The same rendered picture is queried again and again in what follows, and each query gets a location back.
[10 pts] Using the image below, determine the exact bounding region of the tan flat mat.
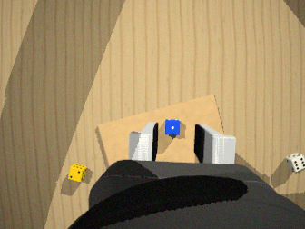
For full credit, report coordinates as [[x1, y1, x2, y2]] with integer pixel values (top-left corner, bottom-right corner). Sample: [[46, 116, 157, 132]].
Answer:
[[98, 94, 224, 165]]

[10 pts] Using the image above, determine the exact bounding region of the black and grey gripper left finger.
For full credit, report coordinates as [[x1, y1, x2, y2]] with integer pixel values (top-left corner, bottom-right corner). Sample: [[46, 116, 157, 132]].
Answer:
[[128, 122, 159, 161]]

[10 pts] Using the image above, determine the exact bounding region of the white die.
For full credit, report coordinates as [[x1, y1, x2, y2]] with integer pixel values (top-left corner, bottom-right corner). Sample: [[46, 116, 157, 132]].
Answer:
[[286, 153, 305, 172]]

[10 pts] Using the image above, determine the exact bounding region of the blue die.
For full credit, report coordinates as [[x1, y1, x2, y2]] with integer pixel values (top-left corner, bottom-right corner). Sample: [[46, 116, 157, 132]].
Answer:
[[165, 119, 180, 135]]

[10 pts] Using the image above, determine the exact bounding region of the yellow die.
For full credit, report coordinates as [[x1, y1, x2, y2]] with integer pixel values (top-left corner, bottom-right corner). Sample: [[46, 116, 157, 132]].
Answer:
[[68, 164, 87, 183]]

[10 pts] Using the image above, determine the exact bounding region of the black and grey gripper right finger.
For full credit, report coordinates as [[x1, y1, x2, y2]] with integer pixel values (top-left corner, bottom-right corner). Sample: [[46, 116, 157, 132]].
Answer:
[[193, 124, 236, 164]]

